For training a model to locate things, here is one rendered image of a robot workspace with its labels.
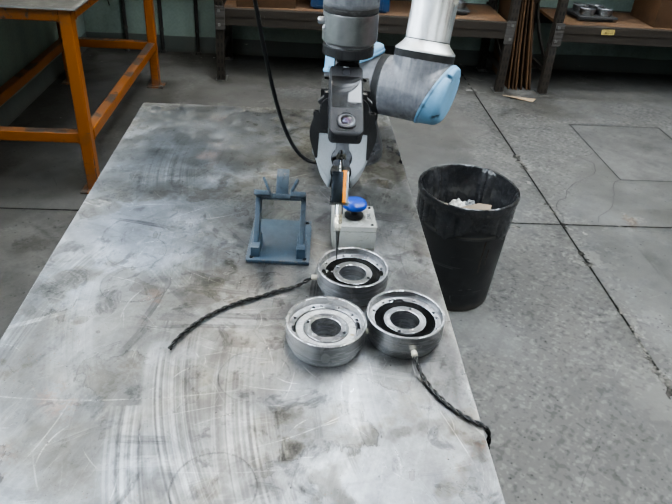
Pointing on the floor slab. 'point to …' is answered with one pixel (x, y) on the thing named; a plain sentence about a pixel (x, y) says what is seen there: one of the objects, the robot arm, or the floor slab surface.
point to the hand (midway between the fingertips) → (340, 181)
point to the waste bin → (465, 228)
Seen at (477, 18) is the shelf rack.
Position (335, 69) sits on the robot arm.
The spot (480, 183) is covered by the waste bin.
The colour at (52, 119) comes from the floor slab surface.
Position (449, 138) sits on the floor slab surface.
